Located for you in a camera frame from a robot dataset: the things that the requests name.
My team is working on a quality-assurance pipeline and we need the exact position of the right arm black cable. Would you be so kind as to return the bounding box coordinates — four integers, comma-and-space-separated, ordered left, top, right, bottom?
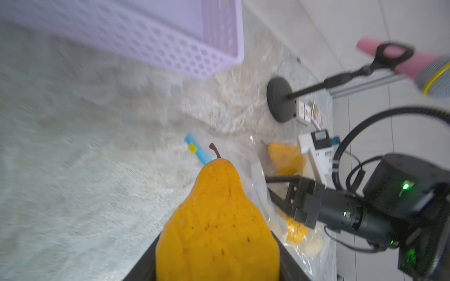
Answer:
323, 105, 450, 254

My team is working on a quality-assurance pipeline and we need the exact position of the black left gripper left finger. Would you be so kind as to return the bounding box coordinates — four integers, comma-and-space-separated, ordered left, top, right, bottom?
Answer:
123, 235, 160, 281

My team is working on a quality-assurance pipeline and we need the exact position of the white gold card box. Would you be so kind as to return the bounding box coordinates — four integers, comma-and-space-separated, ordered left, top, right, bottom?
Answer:
296, 99, 312, 126

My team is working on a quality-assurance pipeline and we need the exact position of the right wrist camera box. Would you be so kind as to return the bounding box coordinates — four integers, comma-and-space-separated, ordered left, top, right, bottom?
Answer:
297, 129, 334, 186

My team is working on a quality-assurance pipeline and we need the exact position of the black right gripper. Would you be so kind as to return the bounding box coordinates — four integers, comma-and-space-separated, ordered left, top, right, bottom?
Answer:
265, 175, 362, 233

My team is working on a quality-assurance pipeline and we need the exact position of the blue zip-top bag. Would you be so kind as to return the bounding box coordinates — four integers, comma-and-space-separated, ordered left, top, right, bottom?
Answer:
183, 131, 338, 281

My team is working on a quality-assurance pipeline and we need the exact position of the black microphone stand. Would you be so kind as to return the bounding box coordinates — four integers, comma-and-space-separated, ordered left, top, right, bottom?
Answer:
267, 42, 416, 123

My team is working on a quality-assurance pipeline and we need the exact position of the yellow pear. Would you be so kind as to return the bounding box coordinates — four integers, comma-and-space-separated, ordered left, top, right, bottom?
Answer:
260, 142, 308, 176
275, 207, 308, 244
155, 157, 280, 281

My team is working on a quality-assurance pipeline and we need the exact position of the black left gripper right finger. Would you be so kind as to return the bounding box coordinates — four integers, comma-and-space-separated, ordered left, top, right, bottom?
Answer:
271, 232, 311, 281

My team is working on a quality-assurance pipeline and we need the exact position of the purple plastic basket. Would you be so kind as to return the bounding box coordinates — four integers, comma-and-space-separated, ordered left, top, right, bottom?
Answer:
1, 1, 244, 79

